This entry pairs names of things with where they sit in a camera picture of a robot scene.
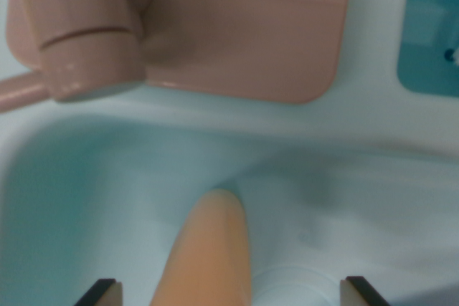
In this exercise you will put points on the cream toy detergent bottle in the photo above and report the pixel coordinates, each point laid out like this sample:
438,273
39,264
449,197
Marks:
211,248

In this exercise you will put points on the light blue toy sink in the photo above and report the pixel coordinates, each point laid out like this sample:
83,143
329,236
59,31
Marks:
89,184

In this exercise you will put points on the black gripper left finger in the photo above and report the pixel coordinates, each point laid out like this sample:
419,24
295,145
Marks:
104,293

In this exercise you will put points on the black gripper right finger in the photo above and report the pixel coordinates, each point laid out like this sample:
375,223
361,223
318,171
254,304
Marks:
360,293

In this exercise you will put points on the grey toy faucet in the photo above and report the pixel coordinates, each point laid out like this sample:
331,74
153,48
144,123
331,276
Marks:
233,33

